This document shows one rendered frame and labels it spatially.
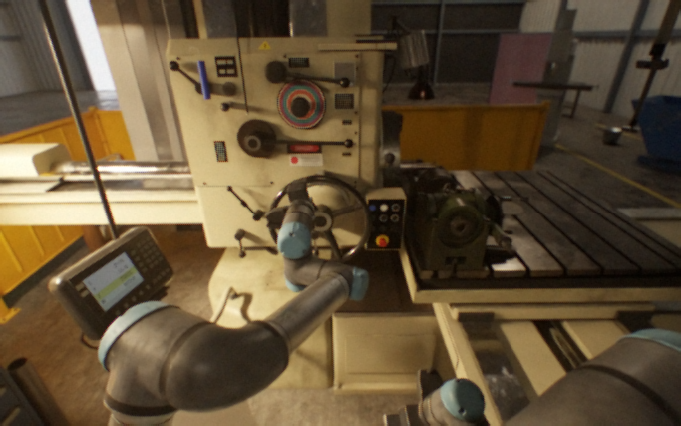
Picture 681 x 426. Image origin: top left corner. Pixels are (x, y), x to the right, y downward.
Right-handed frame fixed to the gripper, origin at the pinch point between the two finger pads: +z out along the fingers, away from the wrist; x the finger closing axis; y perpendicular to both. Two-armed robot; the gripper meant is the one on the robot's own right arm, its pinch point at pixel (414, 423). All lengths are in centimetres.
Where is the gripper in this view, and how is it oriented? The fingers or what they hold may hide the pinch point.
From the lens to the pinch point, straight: 106.4
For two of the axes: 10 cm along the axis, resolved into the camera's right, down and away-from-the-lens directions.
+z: -1.7, 6.4, 7.5
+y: 1.1, 7.7, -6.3
